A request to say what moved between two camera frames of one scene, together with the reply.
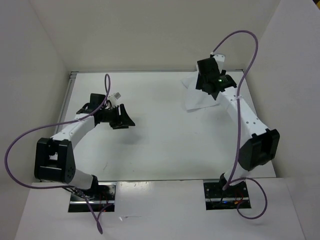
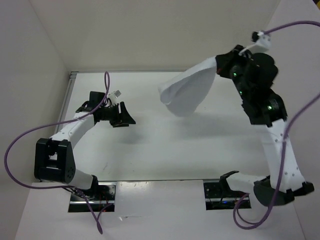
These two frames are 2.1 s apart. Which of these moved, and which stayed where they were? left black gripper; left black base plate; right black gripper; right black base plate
Moved: right black gripper
Stayed: right black base plate; left black base plate; left black gripper
